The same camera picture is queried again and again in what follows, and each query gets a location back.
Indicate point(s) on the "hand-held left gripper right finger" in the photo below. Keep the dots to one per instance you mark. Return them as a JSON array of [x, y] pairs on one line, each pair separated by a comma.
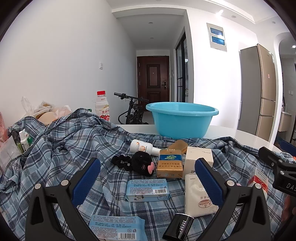
[[208, 183]]

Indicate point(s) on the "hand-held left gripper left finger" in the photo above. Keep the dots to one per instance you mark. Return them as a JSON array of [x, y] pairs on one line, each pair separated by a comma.
[[86, 183]]

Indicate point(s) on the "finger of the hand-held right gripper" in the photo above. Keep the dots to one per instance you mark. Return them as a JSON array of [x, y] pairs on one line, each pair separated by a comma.
[[269, 156]]

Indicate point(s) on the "red and white box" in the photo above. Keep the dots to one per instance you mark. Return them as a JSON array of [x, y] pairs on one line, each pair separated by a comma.
[[260, 180]]

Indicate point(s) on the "gold cigarette carton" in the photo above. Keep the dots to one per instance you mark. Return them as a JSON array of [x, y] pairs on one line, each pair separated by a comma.
[[168, 166]]

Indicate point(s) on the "brown box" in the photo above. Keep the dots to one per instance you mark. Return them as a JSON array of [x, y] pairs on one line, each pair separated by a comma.
[[178, 144]]

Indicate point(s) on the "blue plastic basin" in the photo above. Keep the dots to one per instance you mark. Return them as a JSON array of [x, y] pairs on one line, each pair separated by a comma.
[[180, 122]]

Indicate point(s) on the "blue plaid cloth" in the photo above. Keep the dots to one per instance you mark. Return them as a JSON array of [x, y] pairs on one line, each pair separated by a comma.
[[69, 148]]

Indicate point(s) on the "blue wet wipes pack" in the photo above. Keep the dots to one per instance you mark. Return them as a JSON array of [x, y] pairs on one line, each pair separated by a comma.
[[111, 227], [145, 190]]

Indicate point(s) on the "gold refrigerator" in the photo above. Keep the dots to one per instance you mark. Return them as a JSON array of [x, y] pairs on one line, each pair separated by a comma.
[[263, 92]]

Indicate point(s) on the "white lotion bottle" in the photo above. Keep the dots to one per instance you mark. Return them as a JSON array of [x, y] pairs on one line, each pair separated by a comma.
[[141, 147]]

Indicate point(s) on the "green and white tube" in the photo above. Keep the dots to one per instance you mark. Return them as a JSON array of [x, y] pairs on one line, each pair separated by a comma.
[[24, 140]]

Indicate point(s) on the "red-capped yogurt drink bottle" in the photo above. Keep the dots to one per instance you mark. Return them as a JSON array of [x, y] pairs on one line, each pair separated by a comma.
[[103, 109]]

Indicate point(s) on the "plastic bag of bread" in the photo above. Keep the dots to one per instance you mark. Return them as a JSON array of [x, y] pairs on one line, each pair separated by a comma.
[[46, 115]]

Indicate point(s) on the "dark tube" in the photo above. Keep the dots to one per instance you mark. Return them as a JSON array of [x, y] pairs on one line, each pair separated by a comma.
[[16, 141]]

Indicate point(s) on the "clear plastic bag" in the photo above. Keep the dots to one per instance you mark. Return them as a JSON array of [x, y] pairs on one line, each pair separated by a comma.
[[9, 153]]

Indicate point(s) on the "black folding bicycle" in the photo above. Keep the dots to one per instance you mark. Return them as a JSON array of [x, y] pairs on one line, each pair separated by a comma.
[[136, 109]]

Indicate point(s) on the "pink plastic bag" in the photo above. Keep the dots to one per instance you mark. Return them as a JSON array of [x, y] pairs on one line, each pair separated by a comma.
[[3, 129]]

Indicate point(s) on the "black-framed glass door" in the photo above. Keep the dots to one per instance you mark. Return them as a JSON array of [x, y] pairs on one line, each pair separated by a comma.
[[181, 69]]

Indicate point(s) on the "brown entrance door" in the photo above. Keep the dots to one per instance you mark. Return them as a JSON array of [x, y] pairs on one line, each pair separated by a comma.
[[152, 76]]

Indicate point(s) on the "white light switch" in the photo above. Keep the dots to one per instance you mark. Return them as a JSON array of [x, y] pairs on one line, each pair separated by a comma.
[[101, 65]]

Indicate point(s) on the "wall electrical panel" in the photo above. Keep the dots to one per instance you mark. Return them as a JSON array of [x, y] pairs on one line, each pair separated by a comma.
[[216, 37]]

